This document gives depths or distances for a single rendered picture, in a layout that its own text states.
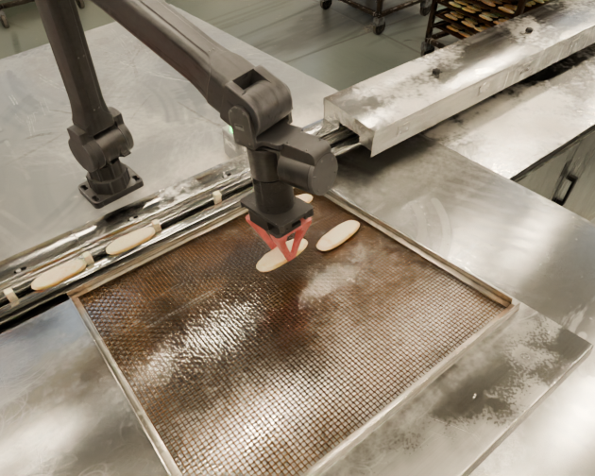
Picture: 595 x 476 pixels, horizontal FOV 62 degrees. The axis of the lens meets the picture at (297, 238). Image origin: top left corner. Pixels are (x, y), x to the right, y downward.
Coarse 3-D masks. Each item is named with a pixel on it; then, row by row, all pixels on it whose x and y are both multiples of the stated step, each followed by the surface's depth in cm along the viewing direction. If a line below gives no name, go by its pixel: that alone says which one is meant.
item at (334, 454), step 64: (256, 256) 86; (320, 256) 85; (192, 320) 76; (256, 320) 75; (128, 384) 68; (192, 384) 67; (256, 384) 66; (320, 384) 65; (192, 448) 60; (256, 448) 59
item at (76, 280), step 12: (348, 144) 117; (360, 144) 118; (336, 156) 115; (252, 192) 105; (228, 204) 103; (240, 204) 104; (204, 216) 100; (216, 216) 102; (180, 228) 98; (192, 228) 99; (156, 240) 96; (168, 240) 97; (132, 252) 93; (144, 252) 95; (108, 264) 91; (84, 276) 90; (96, 276) 91; (60, 288) 88; (72, 288) 89; (36, 300) 86; (12, 312) 84; (24, 312) 86; (0, 324) 84
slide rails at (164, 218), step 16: (224, 192) 107; (192, 208) 104; (208, 208) 104; (144, 224) 100; (176, 224) 100; (112, 240) 97; (80, 256) 94; (112, 256) 94; (80, 272) 92; (16, 288) 89; (48, 288) 89; (16, 304) 87
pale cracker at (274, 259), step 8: (304, 240) 82; (288, 248) 80; (304, 248) 81; (264, 256) 79; (272, 256) 79; (280, 256) 79; (256, 264) 79; (264, 264) 78; (272, 264) 78; (280, 264) 78
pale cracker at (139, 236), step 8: (136, 232) 97; (144, 232) 97; (152, 232) 98; (120, 240) 96; (128, 240) 96; (136, 240) 96; (144, 240) 97; (112, 248) 95; (120, 248) 95; (128, 248) 95
